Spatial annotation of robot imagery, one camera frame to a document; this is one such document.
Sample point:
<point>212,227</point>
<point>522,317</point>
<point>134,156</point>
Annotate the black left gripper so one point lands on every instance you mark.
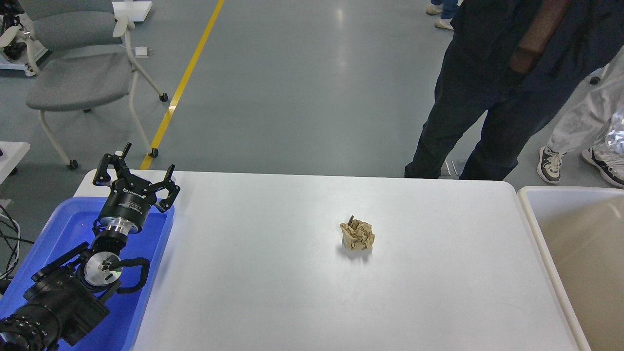
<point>129,202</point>

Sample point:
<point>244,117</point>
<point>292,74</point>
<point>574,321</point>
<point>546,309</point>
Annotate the silver foil bag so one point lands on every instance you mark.
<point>615,141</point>

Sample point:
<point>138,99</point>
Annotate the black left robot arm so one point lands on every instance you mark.
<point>67,300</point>

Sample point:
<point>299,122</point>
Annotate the white side table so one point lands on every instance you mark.
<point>12,154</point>

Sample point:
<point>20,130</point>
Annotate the grey office chair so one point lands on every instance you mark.
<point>82,55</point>

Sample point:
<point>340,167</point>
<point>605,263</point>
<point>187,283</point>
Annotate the white equipment base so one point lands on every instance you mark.
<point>14,56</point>

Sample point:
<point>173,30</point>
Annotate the crumpled brown paper ball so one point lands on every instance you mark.
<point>357,235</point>

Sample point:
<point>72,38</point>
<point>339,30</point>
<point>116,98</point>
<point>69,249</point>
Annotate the distant person's feet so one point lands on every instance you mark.
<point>446,10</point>

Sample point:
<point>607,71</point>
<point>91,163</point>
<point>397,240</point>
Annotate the person in dark clothes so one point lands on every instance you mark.
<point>517,62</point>

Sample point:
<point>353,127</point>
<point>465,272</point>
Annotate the beige plastic bin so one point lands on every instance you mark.
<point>580,235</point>

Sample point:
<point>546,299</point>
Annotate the person in white trousers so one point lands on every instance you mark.
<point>586,115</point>

